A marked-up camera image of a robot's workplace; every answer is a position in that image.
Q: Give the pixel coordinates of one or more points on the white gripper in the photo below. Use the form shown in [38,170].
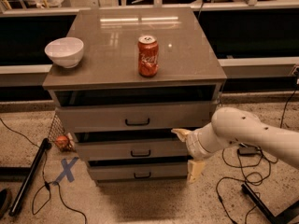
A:
[195,145]

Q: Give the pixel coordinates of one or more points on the grey drawer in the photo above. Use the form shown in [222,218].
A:
[139,169]
[125,145]
[109,118]

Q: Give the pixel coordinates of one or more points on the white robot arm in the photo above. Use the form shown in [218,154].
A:
[230,127]

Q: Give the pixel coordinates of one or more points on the grey bottom drawer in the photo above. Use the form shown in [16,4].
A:
[139,169]

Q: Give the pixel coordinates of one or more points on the grey top drawer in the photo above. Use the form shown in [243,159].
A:
[109,118]

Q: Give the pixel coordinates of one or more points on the grey drawer cabinet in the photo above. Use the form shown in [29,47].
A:
[188,70]

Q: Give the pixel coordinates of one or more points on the orange soda can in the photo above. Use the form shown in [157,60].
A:
[148,55]

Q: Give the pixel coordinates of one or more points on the black stand leg right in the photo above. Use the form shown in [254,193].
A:
[284,217]

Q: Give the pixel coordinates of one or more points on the blue tape cross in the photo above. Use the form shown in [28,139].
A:
[67,171]

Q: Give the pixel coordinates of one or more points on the orange fruit in basket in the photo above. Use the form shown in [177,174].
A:
[62,142]

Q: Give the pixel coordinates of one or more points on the black pole on floor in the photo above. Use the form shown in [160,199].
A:
[26,184]

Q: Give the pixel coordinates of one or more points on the white bowl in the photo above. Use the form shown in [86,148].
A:
[66,52]

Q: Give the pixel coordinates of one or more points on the wire mesh basket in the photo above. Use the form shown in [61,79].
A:
[56,129]

